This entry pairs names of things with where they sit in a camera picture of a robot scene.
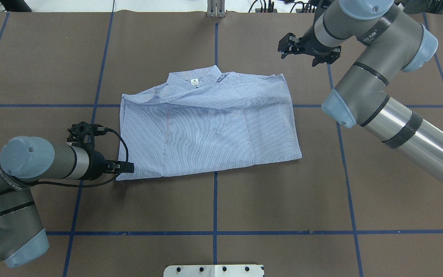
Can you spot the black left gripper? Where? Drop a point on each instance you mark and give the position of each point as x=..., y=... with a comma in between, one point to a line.
x=95, y=165

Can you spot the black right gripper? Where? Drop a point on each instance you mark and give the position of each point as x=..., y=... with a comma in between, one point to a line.
x=309, y=45

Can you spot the light blue striped shirt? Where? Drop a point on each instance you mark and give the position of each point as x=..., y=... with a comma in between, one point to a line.
x=205, y=120

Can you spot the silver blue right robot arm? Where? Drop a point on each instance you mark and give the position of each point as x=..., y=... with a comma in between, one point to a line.
x=394, y=43

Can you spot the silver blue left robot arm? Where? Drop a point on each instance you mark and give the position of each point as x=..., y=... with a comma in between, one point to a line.
x=26, y=162

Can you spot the black water bottle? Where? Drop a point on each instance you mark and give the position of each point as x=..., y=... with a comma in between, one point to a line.
x=16, y=5

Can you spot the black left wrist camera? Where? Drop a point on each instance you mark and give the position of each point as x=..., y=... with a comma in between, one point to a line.
x=83, y=135

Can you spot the aluminium frame post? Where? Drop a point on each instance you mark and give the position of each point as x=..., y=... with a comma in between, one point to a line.
x=216, y=8

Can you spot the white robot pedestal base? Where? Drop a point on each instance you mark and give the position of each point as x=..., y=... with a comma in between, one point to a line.
x=227, y=270

